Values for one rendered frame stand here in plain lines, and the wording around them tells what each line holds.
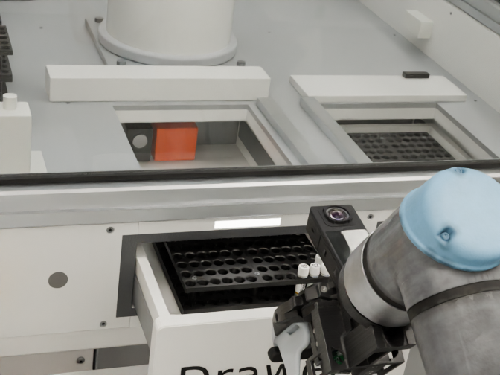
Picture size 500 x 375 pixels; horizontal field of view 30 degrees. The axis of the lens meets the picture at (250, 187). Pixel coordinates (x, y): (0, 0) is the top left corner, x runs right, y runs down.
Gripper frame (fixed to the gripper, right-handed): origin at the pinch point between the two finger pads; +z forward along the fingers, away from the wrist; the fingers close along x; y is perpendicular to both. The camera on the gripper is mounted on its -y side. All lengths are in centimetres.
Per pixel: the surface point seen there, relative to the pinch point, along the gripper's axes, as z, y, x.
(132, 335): 21.3, -7.5, -12.3
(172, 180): 4.7, -20.0, -9.2
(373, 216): 8.5, -15.9, 16.2
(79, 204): 5.3, -17.8, -19.6
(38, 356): 23.7, -6.8, -23.2
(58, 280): 13.3, -12.4, -21.5
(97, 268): 12.4, -13.1, -17.1
